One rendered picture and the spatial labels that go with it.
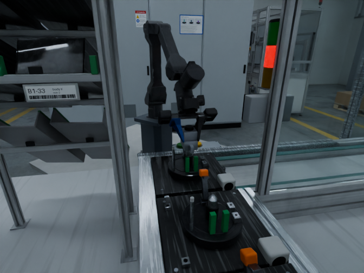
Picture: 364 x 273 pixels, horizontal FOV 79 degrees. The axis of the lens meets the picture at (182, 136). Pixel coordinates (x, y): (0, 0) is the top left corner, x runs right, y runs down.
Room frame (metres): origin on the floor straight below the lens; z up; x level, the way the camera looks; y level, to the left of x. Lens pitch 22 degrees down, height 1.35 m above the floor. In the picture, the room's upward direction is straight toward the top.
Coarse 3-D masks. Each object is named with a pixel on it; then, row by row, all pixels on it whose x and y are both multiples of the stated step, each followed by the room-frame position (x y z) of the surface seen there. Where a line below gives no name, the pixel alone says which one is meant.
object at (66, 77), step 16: (0, 32) 0.53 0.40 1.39; (16, 32) 0.54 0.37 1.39; (32, 32) 0.54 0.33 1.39; (48, 32) 0.55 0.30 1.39; (64, 32) 0.55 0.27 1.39; (80, 32) 0.56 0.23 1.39; (0, 80) 0.38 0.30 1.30; (16, 80) 0.38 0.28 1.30; (32, 80) 0.38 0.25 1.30; (48, 80) 0.39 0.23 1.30; (64, 80) 0.39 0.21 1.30; (80, 80) 0.40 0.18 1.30; (96, 80) 0.40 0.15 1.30
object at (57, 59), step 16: (32, 48) 0.45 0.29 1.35; (48, 48) 0.45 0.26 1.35; (64, 48) 0.45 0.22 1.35; (80, 48) 0.45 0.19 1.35; (16, 64) 0.44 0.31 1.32; (32, 64) 0.44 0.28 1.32; (48, 64) 0.44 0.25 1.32; (64, 64) 0.44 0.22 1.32; (80, 64) 0.44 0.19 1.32; (96, 96) 0.58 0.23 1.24
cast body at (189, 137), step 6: (186, 126) 0.65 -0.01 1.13; (192, 126) 0.65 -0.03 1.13; (186, 132) 0.63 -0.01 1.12; (192, 132) 0.63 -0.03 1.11; (186, 138) 0.63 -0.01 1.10; (192, 138) 0.63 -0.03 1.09; (186, 144) 0.62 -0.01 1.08; (192, 144) 0.63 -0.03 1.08; (186, 150) 0.62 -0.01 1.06; (192, 150) 0.61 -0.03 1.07
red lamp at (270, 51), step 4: (268, 48) 0.57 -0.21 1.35; (272, 48) 0.56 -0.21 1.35; (268, 52) 0.57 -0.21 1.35; (272, 52) 0.56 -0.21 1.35; (268, 56) 0.56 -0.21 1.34; (272, 56) 0.56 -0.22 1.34; (264, 60) 0.58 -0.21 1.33; (268, 60) 0.56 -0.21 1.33; (272, 60) 0.55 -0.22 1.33; (264, 64) 0.57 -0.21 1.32; (268, 64) 0.56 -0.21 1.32; (272, 64) 0.55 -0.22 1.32
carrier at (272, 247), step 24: (216, 192) 0.53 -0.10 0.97; (168, 216) 0.43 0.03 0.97; (192, 216) 0.36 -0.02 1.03; (216, 216) 0.36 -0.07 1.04; (240, 216) 0.41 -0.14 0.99; (168, 240) 0.36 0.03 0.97; (192, 240) 0.35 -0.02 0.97; (216, 240) 0.34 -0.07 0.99; (240, 240) 0.36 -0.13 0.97; (264, 240) 0.34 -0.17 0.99; (168, 264) 0.30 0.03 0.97; (192, 264) 0.30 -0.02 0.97; (216, 264) 0.30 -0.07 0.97; (240, 264) 0.30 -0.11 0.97; (264, 264) 0.30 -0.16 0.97
